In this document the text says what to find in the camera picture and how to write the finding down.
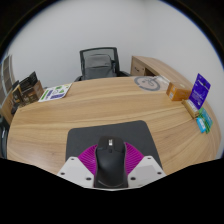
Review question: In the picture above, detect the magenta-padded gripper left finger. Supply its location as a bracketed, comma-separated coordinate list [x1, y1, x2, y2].
[56, 143, 99, 188]

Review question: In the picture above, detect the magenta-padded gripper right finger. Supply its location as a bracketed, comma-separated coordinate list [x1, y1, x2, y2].
[123, 141, 167, 188]

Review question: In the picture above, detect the black computer mouse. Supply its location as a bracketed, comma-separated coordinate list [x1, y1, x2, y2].
[93, 134, 129, 189]

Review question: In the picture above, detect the dark grey mouse pad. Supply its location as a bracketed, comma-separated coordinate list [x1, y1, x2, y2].
[65, 120, 163, 169]

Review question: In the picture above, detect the white printed paper sheet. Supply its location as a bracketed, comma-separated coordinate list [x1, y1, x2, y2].
[37, 83, 73, 103]

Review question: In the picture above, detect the small tan box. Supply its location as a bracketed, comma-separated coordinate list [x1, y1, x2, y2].
[181, 98, 201, 120]

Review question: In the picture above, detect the round grey white mat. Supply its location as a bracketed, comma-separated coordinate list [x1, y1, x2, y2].
[133, 75, 170, 92]

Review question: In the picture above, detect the green blue small pack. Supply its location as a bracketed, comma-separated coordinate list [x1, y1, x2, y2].
[195, 106, 214, 135]

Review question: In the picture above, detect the small orange box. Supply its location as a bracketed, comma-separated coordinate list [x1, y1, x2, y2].
[165, 81, 193, 102]

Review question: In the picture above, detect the black leather armchair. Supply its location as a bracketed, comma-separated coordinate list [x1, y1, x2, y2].
[0, 124, 9, 159]

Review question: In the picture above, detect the tall brown cardboard box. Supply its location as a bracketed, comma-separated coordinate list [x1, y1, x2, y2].
[11, 87, 24, 108]

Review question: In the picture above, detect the grey backpack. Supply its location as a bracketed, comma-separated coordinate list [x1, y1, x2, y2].
[81, 53, 114, 80]

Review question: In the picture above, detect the purple card package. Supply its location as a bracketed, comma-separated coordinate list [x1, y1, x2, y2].
[188, 73, 212, 110]

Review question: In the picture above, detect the wooden side desk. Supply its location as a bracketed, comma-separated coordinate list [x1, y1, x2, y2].
[129, 55, 188, 84]

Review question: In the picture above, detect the black mesh office chair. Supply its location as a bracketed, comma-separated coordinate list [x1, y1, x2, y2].
[73, 46, 132, 83]

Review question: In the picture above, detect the black open box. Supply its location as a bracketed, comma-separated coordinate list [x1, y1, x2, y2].
[18, 70, 39, 92]

